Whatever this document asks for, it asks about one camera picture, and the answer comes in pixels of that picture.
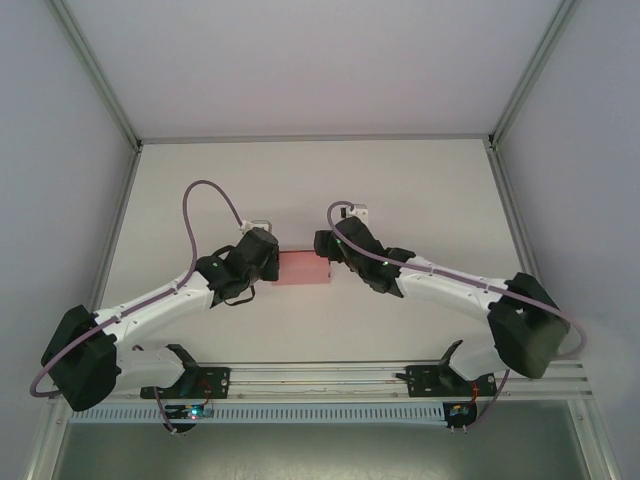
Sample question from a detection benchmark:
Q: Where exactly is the pink paper box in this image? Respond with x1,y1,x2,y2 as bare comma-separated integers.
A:
272,249,334,287

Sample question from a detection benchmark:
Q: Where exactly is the circuit board with lit LED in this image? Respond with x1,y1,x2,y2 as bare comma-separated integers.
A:
167,403,214,421

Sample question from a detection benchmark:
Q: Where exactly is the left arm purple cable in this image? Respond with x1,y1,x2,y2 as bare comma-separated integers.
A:
29,178,251,435

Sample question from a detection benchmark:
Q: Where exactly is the aluminium table edge rail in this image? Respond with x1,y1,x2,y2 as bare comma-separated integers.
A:
487,142,540,281
139,132,494,146
92,144,146,321

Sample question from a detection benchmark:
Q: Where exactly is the slotted grey cable duct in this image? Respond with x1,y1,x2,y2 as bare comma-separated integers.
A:
67,403,447,425

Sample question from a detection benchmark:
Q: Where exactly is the aluminium frame post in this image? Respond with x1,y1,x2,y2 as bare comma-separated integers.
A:
487,0,576,151
49,0,145,151

